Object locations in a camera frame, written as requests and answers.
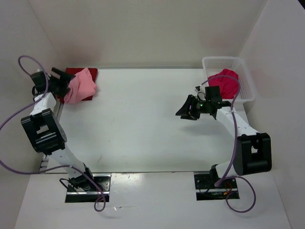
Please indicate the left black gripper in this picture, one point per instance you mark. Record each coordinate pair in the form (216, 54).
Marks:
(65, 79)

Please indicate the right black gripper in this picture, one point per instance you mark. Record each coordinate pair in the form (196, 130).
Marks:
(185, 110)

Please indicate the dark red t shirt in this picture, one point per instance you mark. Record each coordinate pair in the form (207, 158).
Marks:
(93, 71)

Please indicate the pink t shirt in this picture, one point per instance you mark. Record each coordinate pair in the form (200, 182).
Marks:
(81, 86)

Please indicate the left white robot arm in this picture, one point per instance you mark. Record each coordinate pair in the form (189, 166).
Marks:
(44, 131)

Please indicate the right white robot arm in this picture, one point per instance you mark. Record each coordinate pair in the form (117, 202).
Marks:
(252, 149)

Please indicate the crimson t shirt in basket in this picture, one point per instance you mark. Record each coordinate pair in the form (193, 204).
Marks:
(227, 81)

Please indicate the white plastic basket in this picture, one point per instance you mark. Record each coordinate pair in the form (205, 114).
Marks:
(215, 64)

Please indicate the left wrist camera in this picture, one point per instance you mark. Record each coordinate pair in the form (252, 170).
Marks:
(40, 80)

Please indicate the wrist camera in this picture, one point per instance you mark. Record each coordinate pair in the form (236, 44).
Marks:
(40, 80)
(209, 93)

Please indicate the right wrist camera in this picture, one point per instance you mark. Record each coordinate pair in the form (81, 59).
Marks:
(209, 93)

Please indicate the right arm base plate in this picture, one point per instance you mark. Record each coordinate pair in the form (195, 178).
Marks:
(205, 189)

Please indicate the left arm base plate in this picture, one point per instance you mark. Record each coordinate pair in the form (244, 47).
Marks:
(78, 195)

